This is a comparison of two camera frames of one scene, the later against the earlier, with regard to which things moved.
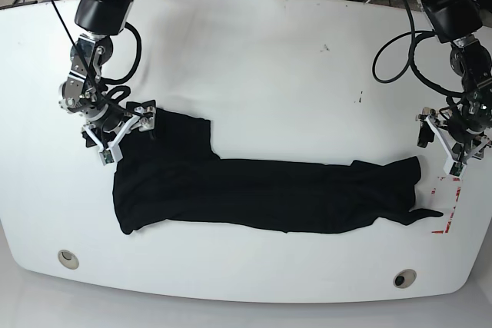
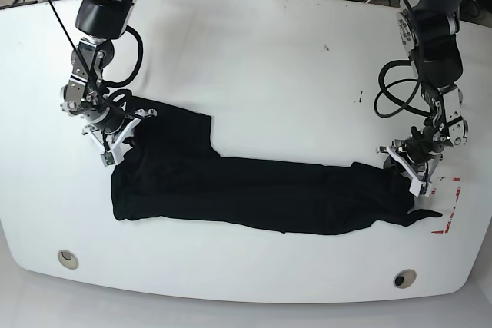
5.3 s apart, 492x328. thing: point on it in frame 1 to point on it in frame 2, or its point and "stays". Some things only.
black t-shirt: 169,177 stays
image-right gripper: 466,134 to 417,157
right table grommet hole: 404,278 stays
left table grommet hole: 68,259 stays
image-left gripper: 109,129 to 110,122
